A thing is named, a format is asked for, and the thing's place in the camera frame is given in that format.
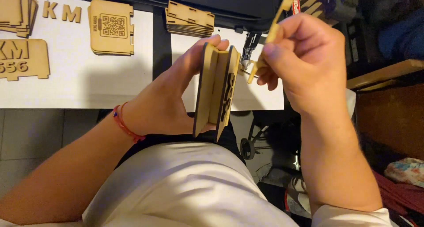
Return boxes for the yellow and purple glue box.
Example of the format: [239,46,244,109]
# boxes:
[291,0,359,21]

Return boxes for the black and silver glue tube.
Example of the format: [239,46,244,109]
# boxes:
[239,31,263,77]

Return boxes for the brown wooden board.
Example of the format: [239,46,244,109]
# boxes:
[346,59,424,90]

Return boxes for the blue fabric item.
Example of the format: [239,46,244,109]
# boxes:
[378,7,424,61]

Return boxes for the wooden letter cutout, straight legs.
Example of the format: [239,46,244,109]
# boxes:
[42,1,58,20]

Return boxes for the stack of plain wooden panels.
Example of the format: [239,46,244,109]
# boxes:
[0,0,39,38]

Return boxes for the wooden letter cutout, wide peaks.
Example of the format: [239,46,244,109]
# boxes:
[62,5,82,24]

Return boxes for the colourful patterned cloth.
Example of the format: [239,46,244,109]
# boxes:
[384,158,424,188]

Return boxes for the narrow wooden slotted strip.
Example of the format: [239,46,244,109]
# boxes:
[247,0,301,84]

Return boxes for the large white paper sheet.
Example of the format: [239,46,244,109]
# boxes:
[0,0,154,109]

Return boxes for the person's right hand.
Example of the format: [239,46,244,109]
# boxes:
[255,13,348,117]

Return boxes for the red string bracelet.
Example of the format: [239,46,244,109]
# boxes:
[112,102,146,143]

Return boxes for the wooden panel with raised letters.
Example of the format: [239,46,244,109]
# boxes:
[0,38,50,82]

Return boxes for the black chair base with wheel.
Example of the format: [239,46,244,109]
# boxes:
[239,112,275,161]

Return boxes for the person's white shirt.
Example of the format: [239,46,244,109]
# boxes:
[0,142,399,227]

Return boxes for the small white paper sheet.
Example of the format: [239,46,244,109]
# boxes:
[170,27,285,112]

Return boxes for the wooden panel box assembly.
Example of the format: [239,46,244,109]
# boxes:
[193,42,242,142]

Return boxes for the dark red cloth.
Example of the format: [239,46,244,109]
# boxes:
[371,169,424,216]

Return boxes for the stack of code-engraved wooden panels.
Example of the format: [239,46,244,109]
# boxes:
[87,0,135,56]

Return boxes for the stack of slotted wooden panels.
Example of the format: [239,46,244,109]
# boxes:
[165,0,215,38]

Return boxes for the person's left hand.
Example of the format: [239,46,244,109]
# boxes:
[121,34,230,137]

